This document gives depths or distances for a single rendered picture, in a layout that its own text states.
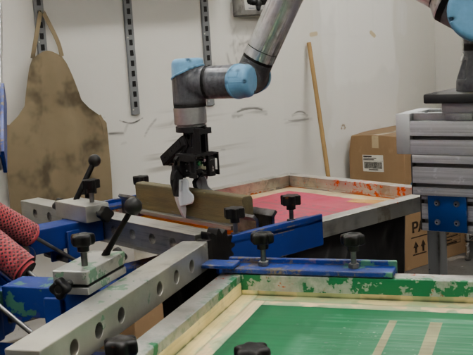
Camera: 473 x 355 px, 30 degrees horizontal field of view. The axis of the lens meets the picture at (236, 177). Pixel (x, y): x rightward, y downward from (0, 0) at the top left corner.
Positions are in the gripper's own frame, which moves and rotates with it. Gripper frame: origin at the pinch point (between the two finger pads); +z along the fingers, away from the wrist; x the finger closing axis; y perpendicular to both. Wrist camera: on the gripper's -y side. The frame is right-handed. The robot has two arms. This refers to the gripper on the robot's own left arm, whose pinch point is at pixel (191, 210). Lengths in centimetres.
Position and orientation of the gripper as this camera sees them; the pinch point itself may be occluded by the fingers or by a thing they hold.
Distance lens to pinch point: 207.5
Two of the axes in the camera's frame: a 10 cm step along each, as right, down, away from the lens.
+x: 7.5, -1.4, 6.4
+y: 6.6, 0.8, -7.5
